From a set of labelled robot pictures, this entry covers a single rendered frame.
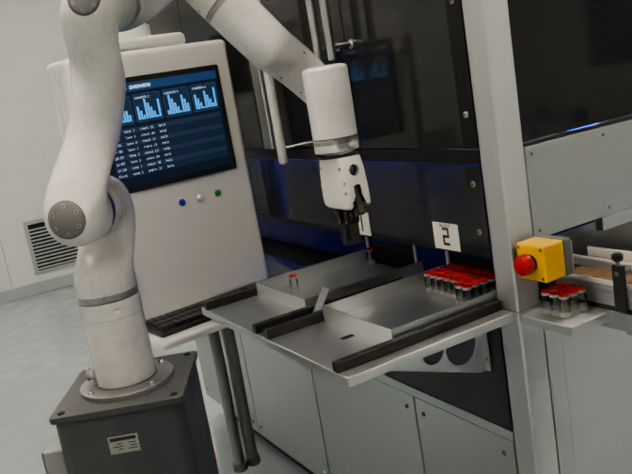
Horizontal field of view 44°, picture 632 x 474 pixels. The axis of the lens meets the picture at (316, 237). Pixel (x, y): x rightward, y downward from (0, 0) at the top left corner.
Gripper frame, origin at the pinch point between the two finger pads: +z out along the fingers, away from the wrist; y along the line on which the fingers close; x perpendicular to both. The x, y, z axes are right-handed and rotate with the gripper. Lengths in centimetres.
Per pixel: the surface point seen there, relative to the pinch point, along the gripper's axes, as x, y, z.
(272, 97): -21, 65, -26
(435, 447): -28, 22, 64
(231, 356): -9, 101, 53
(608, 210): -56, -12, 8
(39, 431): 38, 243, 110
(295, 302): -1.9, 32.7, 20.3
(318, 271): -20, 54, 21
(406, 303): -19.2, 12.9, 22.1
